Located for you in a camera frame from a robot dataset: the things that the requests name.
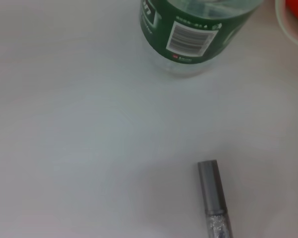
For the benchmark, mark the grey marker pen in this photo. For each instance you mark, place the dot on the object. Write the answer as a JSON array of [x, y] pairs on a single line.
[[212, 188]]

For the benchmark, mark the clear water bottle green label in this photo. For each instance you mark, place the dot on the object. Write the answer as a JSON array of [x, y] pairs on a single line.
[[196, 37]]

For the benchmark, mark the green glass fruit bowl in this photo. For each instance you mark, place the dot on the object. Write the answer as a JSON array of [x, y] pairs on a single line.
[[290, 29]]

